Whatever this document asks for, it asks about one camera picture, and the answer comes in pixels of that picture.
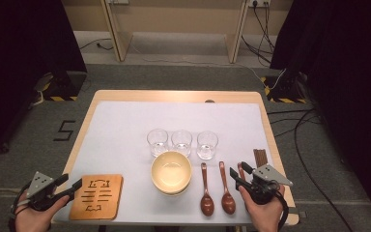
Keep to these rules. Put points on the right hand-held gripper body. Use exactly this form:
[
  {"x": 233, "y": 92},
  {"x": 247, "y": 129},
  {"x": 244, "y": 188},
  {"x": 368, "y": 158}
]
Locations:
[{"x": 265, "y": 185}]

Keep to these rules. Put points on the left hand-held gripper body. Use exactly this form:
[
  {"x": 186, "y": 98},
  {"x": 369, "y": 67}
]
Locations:
[{"x": 38, "y": 183}]

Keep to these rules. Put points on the bundle of brown chopsticks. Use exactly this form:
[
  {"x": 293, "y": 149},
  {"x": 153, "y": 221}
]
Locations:
[{"x": 260, "y": 158}]

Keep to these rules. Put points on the wooden coaster with cutouts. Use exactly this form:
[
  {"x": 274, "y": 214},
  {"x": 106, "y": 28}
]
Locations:
[{"x": 109, "y": 206}]

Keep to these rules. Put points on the clear drinking glass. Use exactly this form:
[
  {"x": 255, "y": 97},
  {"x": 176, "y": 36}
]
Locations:
[
  {"x": 157, "y": 142},
  {"x": 207, "y": 145},
  {"x": 181, "y": 142}
]

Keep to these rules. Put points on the person's right hand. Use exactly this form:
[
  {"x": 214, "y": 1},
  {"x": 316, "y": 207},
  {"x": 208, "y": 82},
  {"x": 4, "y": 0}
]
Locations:
[{"x": 265, "y": 216}]

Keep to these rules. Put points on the person's left hand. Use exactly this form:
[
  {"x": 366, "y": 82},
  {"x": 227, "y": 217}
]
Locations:
[{"x": 35, "y": 220}]

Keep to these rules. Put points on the white table mat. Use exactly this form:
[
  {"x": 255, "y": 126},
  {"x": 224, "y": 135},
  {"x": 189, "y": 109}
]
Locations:
[{"x": 125, "y": 122}]

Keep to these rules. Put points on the black yellow-striped stand base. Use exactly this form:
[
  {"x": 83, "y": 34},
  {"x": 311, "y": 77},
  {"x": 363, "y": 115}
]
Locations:
[
  {"x": 286, "y": 88},
  {"x": 64, "y": 87}
]

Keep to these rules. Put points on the pale grey floor device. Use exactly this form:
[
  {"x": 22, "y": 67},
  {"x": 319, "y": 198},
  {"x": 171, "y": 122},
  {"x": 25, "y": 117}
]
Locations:
[{"x": 43, "y": 82}]

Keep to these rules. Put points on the black curtain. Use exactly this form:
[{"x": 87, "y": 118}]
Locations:
[
  {"x": 19, "y": 48},
  {"x": 351, "y": 64}
]

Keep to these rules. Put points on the light wooden background desk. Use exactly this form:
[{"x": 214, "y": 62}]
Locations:
[{"x": 119, "y": 45}]

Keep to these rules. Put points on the white wall power outlet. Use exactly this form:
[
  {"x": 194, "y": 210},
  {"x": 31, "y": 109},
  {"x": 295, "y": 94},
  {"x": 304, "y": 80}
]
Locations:
[{"x": 261, "y": 2}]

